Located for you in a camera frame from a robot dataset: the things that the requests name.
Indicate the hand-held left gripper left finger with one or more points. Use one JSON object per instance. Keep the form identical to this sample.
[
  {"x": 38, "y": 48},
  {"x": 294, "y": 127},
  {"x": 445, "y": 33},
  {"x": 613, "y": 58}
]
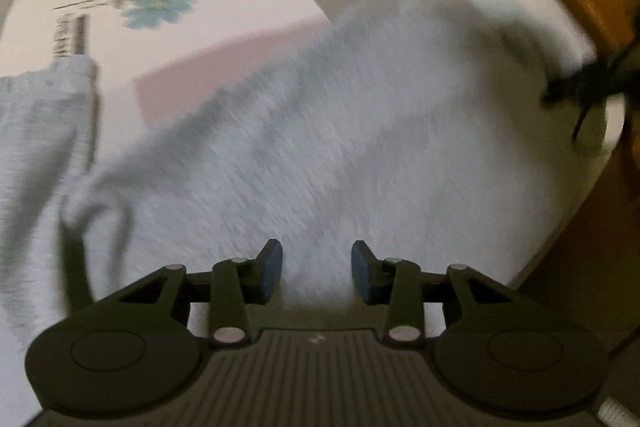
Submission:
[{"x": 267, "y": 272}]

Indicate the checked bed sheet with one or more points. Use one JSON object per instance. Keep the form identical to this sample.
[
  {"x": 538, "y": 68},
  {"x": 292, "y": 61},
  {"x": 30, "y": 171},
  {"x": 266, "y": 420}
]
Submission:
[{"x": 280, "y": 7}]

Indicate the gray sweatpants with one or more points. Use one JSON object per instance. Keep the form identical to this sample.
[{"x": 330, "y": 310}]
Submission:
[{"x": 350, "y": 132}]

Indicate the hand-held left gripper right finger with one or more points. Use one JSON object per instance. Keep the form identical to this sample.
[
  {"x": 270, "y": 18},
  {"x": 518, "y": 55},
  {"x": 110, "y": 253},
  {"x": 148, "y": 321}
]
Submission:
[{"x": 365, "y": 274}]

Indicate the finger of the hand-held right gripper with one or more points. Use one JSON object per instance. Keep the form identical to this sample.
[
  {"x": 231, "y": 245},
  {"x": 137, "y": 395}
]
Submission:
[{"x": 600, "y": 82}]

